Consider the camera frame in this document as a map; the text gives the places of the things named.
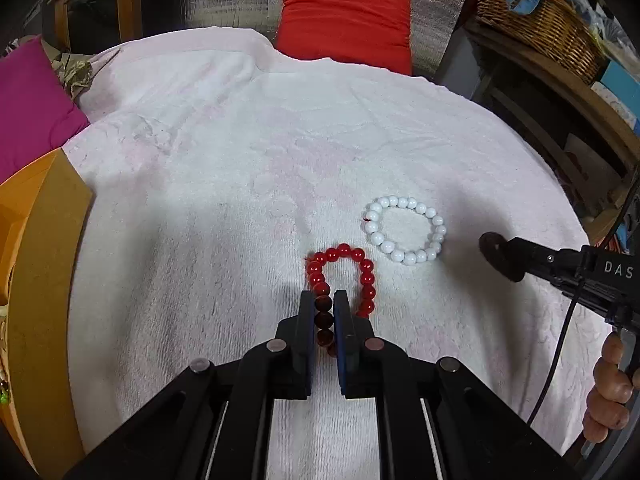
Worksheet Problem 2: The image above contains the red bead bracelet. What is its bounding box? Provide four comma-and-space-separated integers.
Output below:
304, 242, 378, 359

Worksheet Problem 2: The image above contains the white bead bracelet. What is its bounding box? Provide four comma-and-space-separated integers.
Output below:
362, 195, 448, 267

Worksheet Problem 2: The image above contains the right hand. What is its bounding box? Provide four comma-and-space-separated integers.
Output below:
582, 332, 639, 443

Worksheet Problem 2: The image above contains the wooden side table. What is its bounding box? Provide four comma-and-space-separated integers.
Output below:
464, 20, 639, 242

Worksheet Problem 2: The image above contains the pink white towel blanket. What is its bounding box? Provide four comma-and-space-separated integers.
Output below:
64, 27, 608, 452

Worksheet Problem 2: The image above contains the white blue printed box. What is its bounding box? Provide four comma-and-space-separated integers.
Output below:
591, 81, 640, 136

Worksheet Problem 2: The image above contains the teal fashion shoe box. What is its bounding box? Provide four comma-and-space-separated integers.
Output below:
600, 61, 640, 116

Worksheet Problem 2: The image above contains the wicker basket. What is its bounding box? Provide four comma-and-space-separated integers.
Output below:
476, 0, 605, 86

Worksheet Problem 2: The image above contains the orange cardboard box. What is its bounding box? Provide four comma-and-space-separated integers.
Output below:
1, 150, 93, 479

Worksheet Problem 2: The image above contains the red cushion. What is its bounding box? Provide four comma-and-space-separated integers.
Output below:
276, 0, 412, 75

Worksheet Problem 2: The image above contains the magenta pillow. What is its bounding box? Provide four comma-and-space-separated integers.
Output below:
0, 37, 89, 181

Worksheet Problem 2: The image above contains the beige fringed cloth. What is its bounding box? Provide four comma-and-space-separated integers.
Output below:
51, 48, 120, 102

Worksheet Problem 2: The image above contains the curved wooden cabinet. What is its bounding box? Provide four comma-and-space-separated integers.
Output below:
49, 0, 142, 52

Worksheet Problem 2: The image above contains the black cable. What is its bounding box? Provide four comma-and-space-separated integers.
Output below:
525, 179, 640, 426

